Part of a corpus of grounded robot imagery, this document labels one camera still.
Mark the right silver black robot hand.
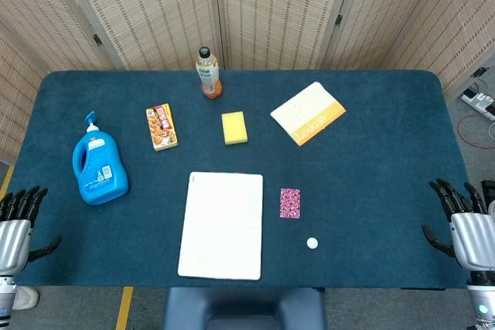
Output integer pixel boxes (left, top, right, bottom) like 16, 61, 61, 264
421, 178, 495, 272

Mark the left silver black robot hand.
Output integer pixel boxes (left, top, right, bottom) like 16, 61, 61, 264
0, 185, 63, 279

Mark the pink patterned card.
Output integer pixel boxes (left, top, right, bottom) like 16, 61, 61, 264
279, 187, 302, 219

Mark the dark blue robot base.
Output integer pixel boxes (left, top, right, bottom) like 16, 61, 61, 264
162, 287, 328, 330

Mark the black box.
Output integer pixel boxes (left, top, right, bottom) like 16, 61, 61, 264
480, 179, 495, 207

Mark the white shoe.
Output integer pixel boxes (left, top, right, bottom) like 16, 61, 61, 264
13, 285, 40, 311

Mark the blue detergent pump bottle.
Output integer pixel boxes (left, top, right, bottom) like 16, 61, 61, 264
72, 111, 129, 206

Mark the dark blue table cloth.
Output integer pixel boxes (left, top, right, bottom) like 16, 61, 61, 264
7, 70, 484, 291

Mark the white power strip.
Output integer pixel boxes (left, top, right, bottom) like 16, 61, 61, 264
459, 88, 495, 121

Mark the yellow curry food box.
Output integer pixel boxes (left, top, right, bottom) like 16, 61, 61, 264
145, 103, 179, 152

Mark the white magnetic board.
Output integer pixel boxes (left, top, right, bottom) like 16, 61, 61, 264
177, 171, 265, 281

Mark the cream and orange notebook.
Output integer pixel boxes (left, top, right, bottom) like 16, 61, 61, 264
269, 81, 347, 148

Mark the yellow sponge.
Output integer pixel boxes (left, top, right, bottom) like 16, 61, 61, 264
221, 111, 249, 146

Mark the orange drink plastic bottle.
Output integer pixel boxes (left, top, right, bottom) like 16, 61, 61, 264
195, 46, 224, 100

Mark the bamboo folding screen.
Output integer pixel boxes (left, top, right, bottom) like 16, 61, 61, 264
0, 0, 495, 165

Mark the red cable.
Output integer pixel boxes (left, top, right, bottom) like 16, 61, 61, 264
457, 114, 495, 150

